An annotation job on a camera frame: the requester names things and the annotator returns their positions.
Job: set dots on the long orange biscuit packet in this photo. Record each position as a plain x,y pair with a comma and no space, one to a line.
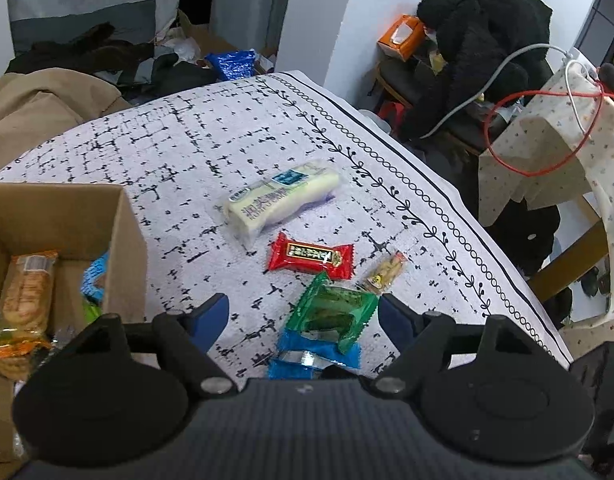
27,292

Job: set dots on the beige coat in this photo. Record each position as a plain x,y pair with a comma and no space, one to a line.
32,110

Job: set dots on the orange snack packet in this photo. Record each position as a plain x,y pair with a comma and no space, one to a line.
17,344

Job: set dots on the white power strip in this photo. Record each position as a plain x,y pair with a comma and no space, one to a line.
584,60

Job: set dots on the long white snack packet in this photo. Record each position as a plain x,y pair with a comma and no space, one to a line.
282,195

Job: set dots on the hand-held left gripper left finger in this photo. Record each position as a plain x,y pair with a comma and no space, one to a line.
209,317

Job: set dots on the white plastic bag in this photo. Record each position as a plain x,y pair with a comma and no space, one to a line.
182,45

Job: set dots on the blue foil bag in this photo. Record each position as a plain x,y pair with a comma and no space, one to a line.
232,64

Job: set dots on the side table with dotted cloth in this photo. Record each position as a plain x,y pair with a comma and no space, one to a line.
547,150

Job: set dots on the orange tissue box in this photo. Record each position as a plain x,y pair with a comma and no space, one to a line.
399,35

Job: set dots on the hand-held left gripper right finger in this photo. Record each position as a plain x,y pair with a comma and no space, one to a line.
394,317

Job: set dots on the blue snack packet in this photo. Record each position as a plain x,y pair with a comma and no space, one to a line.
292,350

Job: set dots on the black round knob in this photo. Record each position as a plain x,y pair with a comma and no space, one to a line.
613,77

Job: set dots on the red bag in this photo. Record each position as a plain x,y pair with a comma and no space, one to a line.
393,110

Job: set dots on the brown cardboard box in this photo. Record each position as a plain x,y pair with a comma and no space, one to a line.
62,215

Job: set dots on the small yellow snack packet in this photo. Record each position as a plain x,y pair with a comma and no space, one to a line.
387,272

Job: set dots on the black clothes pile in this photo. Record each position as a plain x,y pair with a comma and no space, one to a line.
87,52

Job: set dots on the dark chair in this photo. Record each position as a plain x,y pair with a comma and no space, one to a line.
407,80

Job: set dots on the dark cloth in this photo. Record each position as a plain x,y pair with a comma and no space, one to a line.
177,77

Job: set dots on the flattened brown cardboard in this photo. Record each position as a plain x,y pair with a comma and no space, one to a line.
207,40

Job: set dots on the wooden table frame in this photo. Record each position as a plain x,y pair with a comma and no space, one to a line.
572,257

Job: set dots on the red snack packet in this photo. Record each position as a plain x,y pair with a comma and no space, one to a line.
312,256

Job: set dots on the green clear-window snack packet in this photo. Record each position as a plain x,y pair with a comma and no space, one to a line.
332,310

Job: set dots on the black fleece jacket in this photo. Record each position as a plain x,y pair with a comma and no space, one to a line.
487,20

